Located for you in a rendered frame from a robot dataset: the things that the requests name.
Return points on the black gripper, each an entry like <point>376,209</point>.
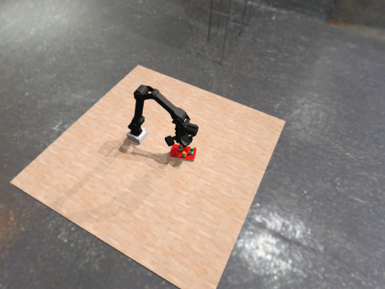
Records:
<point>170,140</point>

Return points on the red circuit board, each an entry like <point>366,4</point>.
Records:
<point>179,151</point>

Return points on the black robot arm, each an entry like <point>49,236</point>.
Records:
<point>177,114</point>

